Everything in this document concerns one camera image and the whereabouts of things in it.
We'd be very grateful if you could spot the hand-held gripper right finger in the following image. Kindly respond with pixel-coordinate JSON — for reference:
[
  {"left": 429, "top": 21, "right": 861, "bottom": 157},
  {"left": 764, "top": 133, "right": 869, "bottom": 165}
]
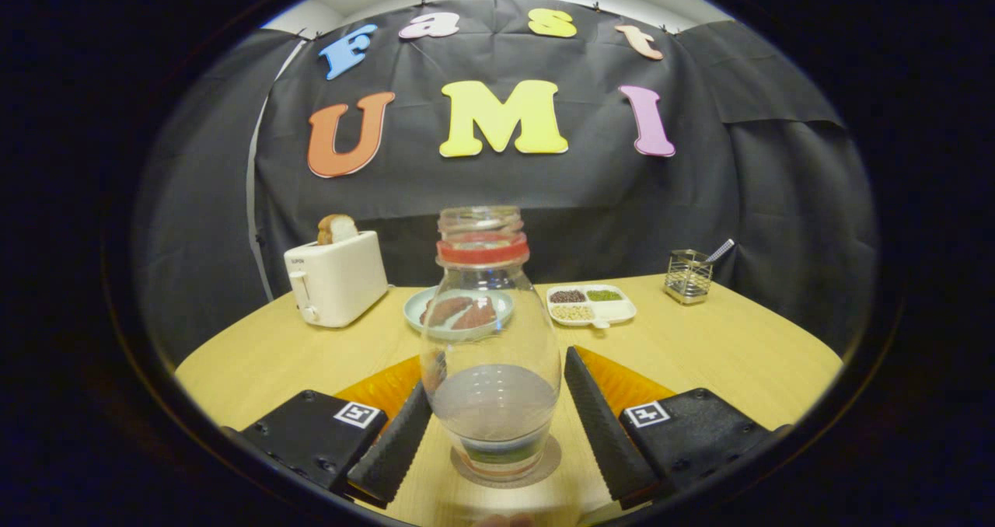
[{"left": 564, "top": 346, "right": 778, "bottom": 510}]

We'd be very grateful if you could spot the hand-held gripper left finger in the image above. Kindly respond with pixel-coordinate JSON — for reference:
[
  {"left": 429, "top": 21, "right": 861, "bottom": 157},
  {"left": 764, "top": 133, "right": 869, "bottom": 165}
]
[{"left": 237, "top": 354, "right": 435, "bottom": 508}]

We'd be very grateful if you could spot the round brown coaster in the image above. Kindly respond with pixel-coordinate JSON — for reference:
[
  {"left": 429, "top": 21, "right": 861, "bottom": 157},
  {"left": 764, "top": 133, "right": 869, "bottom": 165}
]
[{"left": 449, "top": 434, "right": 562, "bottom": 489}]

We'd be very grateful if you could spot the clear juice bottle red ring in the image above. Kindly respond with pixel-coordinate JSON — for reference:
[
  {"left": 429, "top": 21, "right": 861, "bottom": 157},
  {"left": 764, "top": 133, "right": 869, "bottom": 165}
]
[{"left": 420, "top": 205, "right": 562, "bottom": 483}]

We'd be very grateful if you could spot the wooden table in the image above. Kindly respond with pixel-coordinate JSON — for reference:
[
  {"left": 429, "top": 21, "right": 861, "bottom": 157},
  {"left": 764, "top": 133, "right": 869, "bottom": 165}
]
[{"left": 175, "top": 273, "right": 844, "bottom": 527}]

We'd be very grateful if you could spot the white divided tray with grains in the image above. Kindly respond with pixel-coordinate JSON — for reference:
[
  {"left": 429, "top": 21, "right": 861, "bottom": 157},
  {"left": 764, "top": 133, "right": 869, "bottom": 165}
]
[{"left": 546, "top": 283, "right": 637, "bottom": 330}]

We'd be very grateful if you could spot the pale green plate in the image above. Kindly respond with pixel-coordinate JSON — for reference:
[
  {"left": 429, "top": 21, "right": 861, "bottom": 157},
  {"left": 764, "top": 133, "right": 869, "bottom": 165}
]
[{"left": 403, "top": 286, "right": 515, "bottom": 340}]

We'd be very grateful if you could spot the brown meat slice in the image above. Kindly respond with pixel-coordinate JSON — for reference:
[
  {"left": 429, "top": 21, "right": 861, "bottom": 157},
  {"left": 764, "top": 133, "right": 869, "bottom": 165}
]
[
  {"left": 420, "top": 296, "right": 475, "bottom": 327},
  {"left": 452, "top": 297, "right": 498, "bottom": 330}
]

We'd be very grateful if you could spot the white toaster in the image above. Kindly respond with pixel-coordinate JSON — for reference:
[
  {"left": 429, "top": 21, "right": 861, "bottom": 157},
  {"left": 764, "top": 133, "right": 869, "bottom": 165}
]
[{"left": 284, "top": 230, "right": 389, "bottom": 328}]

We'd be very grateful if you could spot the bread slice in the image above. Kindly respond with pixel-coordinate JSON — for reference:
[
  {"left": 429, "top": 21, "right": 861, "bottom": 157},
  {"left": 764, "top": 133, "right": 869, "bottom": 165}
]
[{"left": 316, "top": 214, "right": 359, "bottom": 246}]

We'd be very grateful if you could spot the wire mesh utensil holder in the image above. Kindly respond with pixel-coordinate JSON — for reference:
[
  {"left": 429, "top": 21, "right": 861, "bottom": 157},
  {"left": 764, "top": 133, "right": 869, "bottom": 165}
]
[{"left": 663, "top": 249, "right": 714, "bottom": 305}]

